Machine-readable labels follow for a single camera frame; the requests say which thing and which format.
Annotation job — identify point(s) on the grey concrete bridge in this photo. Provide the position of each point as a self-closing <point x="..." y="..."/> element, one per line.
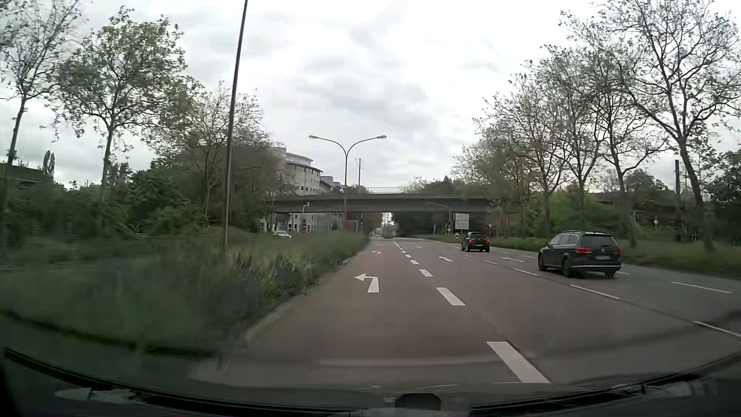
<point x="379" y="203"/>

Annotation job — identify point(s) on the pale multi-storey building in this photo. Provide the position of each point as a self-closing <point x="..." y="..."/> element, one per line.
<point x="301" y="185"/>

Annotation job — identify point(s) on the silver car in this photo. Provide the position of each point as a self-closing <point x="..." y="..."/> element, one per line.
<point x="282" y="234"/>

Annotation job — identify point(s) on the white billboard sign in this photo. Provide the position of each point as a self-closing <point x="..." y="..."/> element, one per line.
<point x="461" y="221"/>

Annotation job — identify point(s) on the dark small car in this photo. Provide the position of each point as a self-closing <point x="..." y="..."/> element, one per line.
<point x="476" y="241"/>

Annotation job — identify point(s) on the grey asphalt road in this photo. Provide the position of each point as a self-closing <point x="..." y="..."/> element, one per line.
<point x="405" y="324"/>

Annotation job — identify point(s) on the car's own bonnet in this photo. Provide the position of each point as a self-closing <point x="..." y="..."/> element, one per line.
<point x="370" y="399"/>

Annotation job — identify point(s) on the overgrown grass median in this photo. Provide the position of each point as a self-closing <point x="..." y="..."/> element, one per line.
<point x="173" y="284"/>

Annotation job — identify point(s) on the road markings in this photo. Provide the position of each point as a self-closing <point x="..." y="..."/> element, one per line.
<point x="517" y="362"/>

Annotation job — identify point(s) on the dark estate car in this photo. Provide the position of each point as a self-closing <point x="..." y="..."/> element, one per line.
<point x="580" y="253"/>

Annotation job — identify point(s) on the row of trees and bushes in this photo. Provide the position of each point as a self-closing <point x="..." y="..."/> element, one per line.
<point x="116" y="145"/>

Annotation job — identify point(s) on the grass verge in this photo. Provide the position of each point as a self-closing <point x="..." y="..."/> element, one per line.
<point x="666" y="255"/>

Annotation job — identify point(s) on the dark pole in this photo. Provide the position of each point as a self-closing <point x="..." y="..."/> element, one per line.
<point x="677" y="200"/>

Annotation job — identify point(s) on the tall lamp post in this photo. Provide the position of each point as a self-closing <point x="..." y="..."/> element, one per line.
<point x="230" y="133"/>

